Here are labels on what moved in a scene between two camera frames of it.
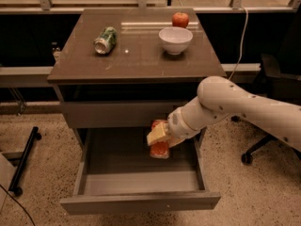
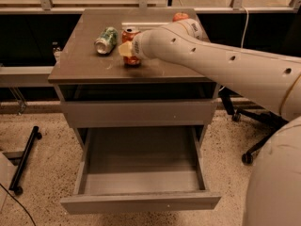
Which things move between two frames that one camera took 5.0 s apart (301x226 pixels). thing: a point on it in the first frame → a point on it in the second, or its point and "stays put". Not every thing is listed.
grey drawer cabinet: [118, 71] stays put
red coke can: [159, 150] → [127, 36]
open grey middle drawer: [117, 173] stays put
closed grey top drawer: [117, 114] stays put
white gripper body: [178, 123] → [138, 47]
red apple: [180, 20] stays put
